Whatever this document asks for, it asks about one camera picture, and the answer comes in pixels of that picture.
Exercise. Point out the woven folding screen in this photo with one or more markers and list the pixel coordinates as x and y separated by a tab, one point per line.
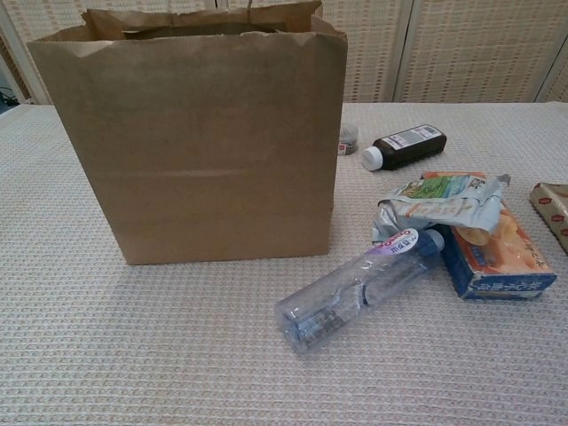
444	49

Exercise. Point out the clear plastic water bottle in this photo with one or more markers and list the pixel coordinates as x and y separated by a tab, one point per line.
350	293

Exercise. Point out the gold foil snack packet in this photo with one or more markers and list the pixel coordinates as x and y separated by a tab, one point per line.
554	208

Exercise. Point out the dark brown medicine bottle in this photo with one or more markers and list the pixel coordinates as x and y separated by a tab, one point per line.
408	148

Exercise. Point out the silver snack pouch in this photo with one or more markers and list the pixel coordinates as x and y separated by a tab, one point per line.
444	204

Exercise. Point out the orange biscuit box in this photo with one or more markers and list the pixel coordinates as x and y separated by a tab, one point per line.
510	262

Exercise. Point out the brown paper bag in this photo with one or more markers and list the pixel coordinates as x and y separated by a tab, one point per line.
199	168

